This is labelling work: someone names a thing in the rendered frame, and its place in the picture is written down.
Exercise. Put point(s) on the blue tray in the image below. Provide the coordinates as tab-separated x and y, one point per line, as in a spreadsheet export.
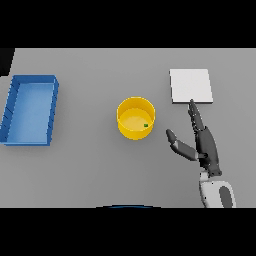
30	111

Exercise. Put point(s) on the pale square measuring scale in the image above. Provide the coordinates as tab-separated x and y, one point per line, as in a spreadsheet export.
190	85

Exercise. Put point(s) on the yellow bowl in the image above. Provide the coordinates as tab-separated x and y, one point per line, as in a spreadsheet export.
135	128

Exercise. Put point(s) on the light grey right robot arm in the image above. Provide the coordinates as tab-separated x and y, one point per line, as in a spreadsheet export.
213	193

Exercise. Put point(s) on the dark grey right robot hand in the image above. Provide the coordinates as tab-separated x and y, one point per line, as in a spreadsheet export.
207	146

